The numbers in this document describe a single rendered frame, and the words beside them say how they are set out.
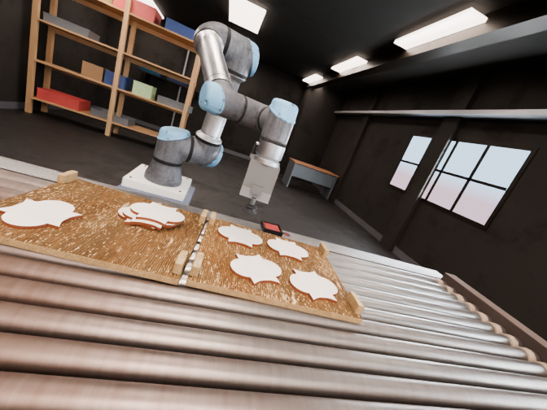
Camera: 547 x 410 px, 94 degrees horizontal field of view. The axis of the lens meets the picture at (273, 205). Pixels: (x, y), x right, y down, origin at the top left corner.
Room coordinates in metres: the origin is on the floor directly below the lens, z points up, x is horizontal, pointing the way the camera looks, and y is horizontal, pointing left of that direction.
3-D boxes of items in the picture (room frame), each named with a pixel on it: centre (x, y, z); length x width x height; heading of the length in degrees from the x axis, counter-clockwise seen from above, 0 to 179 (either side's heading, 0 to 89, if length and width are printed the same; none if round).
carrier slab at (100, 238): (0.56, 0.36, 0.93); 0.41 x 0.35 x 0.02; 101
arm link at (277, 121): (0.71, 0.06, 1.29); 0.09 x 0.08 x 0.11; 37
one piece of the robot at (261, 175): (0.70, 0.06, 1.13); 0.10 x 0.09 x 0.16; 6
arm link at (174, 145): (1.05, 0.48, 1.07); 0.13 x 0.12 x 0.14; 127
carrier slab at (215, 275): (0.65, -0.05, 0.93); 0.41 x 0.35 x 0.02; 102
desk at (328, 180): (7.10, -0.68, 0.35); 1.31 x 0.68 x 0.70; 106
